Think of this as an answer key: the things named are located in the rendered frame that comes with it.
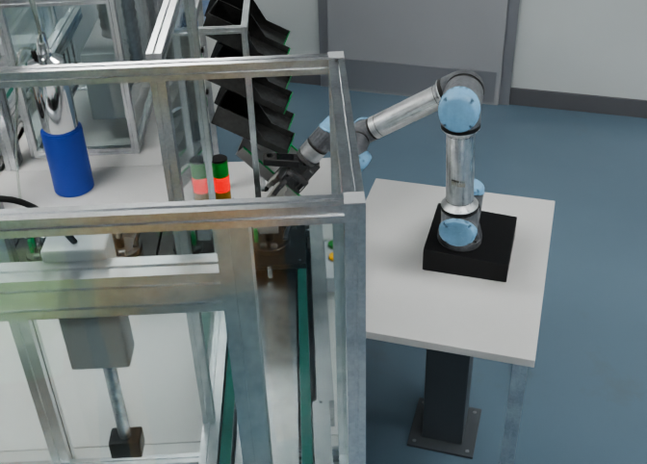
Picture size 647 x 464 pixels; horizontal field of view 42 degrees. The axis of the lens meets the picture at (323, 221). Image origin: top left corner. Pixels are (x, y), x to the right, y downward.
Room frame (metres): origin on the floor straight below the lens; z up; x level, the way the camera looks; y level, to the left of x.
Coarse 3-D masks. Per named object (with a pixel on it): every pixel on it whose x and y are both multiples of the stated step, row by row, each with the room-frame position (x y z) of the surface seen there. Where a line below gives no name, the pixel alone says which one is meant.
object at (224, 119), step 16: (224, 96) 2.68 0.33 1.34; (240, 96) 2.67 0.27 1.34; (224, 112) 2.55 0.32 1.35; (240, 112) 2.68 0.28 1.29; (256, 112) 2.67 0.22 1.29; (224, 128) 2.55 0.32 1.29; (240, 128) 2.55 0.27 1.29; (256, 128) 2.54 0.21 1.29; (272, 128) 2.66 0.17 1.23; (272, 144) 2.53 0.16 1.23; (288, 144) 2.59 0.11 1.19
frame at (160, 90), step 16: (176, 0) 1.83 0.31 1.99; (160, 16) 1.73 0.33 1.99; (176, 16) 1.79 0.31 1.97; (160, 32) 1.66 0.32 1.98; (160, 48) 1.56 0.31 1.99; (160, 96) 1.54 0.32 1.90; (160, 112) 1.54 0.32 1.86; (160, 128) 1.54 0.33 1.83; (160, 144) 1.54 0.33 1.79; (176, 144) 1.56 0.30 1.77; (176, 160) 1.54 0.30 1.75; (176, 176) 1.54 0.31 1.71; (176, 192) 1.54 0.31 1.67
